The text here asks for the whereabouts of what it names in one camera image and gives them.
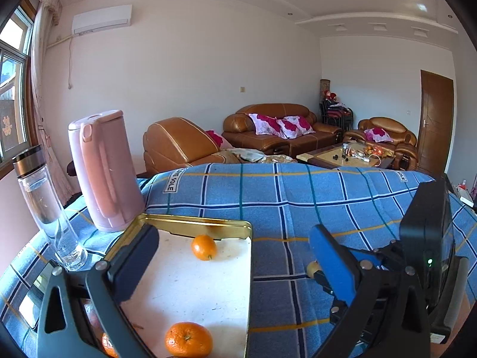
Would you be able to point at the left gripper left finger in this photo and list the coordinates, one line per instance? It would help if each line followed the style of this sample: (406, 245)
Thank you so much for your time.
(64, 329)

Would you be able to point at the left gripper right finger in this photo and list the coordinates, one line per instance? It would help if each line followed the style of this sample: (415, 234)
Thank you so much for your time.
(377, 301)

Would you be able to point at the tan longan fruit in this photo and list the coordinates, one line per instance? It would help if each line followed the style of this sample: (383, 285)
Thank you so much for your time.
(312, 268)

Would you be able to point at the large orange mandarin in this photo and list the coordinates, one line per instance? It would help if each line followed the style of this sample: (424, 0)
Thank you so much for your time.
(188, 339)

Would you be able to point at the black smartphone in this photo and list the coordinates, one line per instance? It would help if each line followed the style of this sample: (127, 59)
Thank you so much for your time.
(30, 306)

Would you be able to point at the clear glass water bottle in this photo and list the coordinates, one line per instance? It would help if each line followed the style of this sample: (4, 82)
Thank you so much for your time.
(46, 209)

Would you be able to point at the coffee table with items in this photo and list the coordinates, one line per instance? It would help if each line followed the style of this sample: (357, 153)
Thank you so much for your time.
(350, 153)

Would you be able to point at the brown leather armchair right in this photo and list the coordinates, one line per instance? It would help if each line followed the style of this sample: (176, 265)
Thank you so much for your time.
(404, 145)

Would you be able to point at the brown leather armchair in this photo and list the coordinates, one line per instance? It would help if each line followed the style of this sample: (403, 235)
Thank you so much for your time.
(178, 143)
(404, 145)

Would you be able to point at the pink floral armchair cushion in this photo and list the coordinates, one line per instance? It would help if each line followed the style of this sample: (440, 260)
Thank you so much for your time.
(378, 135)

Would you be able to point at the brown wooden door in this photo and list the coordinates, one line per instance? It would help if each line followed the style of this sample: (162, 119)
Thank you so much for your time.
(436, 123)

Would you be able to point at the pink electric kettle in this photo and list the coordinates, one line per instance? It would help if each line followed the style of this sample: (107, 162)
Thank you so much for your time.
(105, 171)

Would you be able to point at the dark shelf with items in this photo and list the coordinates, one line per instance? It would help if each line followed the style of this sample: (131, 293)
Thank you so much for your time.
(333, 112)

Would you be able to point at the pink floral cushion right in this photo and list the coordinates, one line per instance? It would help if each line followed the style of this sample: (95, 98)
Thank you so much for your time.
(294, 126)

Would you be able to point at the brown leather armchair near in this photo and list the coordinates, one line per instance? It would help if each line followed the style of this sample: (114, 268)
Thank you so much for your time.
(178, 143)

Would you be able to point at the pink floral cushion left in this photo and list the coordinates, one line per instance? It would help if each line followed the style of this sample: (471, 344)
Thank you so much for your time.
(266, 125)

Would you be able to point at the brown leather three-seat sofa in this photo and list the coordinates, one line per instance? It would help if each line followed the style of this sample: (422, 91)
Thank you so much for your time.
(239, 130)

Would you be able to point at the white air conditioner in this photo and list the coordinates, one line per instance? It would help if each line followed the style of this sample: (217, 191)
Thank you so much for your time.
(102, 19)

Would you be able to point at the pink curtain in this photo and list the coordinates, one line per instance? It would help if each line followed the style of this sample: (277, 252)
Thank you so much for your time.
(48, 14)

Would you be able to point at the window with frame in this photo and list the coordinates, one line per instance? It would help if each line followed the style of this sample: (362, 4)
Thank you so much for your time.
(17, 116)

